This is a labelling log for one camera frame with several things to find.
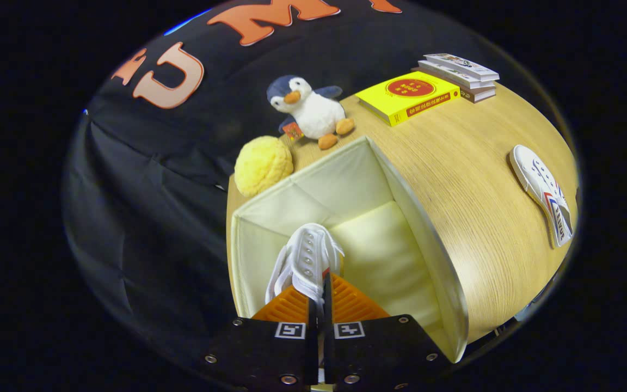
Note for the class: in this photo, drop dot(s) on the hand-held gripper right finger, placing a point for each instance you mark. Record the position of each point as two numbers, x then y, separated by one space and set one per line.
329 348

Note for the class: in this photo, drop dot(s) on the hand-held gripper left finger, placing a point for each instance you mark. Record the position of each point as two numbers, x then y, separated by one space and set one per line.
312 348

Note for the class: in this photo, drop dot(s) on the white shoe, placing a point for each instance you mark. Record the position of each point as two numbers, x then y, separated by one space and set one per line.
545 190
308 256

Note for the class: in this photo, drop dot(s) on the beige fabric storage box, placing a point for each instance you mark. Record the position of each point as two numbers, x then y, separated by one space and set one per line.
384 256

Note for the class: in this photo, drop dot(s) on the yellow plush ball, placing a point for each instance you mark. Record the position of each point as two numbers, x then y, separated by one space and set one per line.
262 166

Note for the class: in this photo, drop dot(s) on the black backdrop cloth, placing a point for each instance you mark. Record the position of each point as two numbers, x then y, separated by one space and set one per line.
145 218

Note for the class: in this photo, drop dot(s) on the penguin plush toy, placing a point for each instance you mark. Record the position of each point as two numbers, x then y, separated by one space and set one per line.
316 111

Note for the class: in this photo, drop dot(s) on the yellow book with red circle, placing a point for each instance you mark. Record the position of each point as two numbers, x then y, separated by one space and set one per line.
406 95

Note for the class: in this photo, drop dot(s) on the white illustrated book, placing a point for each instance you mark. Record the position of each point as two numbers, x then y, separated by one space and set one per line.
463 64
449 75

